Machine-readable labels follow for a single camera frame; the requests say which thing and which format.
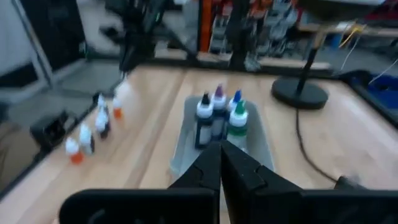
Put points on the large green-tipped coloring bottle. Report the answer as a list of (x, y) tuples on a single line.
[(238, 119)]

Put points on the small dark blue coloring bottle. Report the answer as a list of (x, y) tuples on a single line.
[(85, 137)]

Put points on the yellow dye dropper bottle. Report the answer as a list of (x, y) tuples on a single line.
[(72, 147)]

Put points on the white globe table lamp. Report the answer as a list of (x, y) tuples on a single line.
[(300, 93)]

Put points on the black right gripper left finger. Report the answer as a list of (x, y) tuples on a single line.
[(186, 205)]

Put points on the blue storage bin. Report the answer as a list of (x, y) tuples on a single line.
[(384, 93)]

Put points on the large black-tipped coloring bottle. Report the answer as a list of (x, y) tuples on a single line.
[(204, 109)]

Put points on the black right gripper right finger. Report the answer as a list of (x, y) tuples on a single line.
[(264, 199)]

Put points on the large purple-tipped coloring bottle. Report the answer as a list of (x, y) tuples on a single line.
[(219, 99)]

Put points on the large blue-tipped coloring bottle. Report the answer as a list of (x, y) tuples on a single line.
[(234, 104)]

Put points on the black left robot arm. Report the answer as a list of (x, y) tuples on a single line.
[(136, 25)]

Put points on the orange shelf post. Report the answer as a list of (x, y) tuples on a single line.
[(206, 25)]

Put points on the grey plastic tray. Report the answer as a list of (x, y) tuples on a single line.
[(189, 137)]

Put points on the small orange coloring bottle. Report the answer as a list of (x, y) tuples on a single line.
[(117, 112)]

